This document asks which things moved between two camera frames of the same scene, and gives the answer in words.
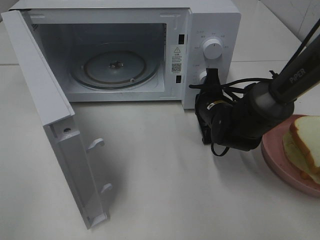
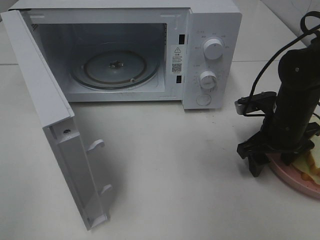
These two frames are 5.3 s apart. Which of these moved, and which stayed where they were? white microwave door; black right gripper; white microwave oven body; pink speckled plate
Moved: black right gripper
Stayed: white microwave door; pink speckled plate; white microwave oven body
